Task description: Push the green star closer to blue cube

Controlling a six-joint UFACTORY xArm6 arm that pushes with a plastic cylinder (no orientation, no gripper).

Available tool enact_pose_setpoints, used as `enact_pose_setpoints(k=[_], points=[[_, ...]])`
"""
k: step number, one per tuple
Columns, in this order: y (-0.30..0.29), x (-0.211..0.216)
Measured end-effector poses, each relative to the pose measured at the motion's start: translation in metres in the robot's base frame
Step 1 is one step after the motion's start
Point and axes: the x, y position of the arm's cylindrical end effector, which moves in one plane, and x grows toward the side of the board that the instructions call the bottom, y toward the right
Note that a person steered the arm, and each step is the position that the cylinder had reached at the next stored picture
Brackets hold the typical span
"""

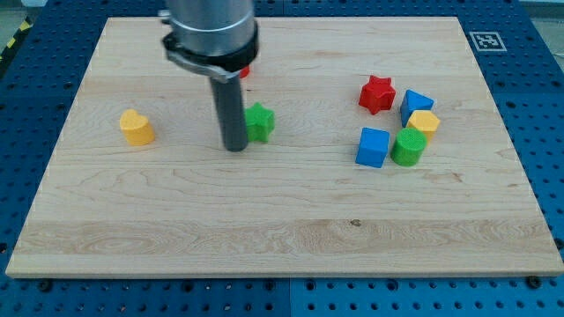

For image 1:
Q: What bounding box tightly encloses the white fiducial marker tag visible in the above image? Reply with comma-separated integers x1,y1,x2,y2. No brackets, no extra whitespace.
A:
470,31,507,52

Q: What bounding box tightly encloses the green star block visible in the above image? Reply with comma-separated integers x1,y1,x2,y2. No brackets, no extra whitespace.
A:
244,102,275,143

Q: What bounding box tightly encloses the blue cube block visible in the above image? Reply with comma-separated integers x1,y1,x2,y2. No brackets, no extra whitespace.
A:
355,127,390,168

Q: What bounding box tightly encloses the yellow heart block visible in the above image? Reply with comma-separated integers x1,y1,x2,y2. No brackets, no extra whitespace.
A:
119,109,155,146

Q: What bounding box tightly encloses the blue triangle block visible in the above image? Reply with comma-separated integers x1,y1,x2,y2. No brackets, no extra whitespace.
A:
400,89,434,127

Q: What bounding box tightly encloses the red block behind arm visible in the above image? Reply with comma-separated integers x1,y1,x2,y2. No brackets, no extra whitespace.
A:
239,65,250,78

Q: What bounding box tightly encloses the yellow hexagon block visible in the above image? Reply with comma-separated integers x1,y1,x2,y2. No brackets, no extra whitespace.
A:
406,110,441,142

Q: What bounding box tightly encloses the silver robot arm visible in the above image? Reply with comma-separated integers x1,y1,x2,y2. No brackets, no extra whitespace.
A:
159,0,259,151

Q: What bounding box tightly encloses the red star block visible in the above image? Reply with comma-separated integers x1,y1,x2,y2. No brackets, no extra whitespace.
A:
359,75,396,115

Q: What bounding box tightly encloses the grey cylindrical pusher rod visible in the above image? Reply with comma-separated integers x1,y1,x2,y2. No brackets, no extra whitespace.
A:
210,77,248,152

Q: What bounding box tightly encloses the wooden board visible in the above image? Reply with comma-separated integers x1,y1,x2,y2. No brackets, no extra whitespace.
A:
6,17,563,278

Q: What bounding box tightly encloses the green cylinder block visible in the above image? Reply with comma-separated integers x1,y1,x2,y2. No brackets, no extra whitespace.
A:
390,128,427,166

